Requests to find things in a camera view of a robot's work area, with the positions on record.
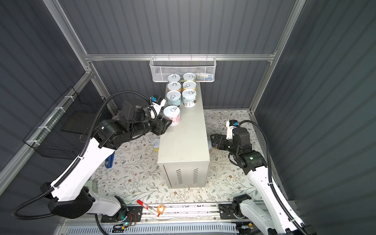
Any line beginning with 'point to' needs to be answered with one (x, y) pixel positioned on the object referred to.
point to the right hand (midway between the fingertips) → (219, 137)
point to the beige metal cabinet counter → (183, 150)
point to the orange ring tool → (158, 210)
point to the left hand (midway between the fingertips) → (167, 118)
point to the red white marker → (141, 202)
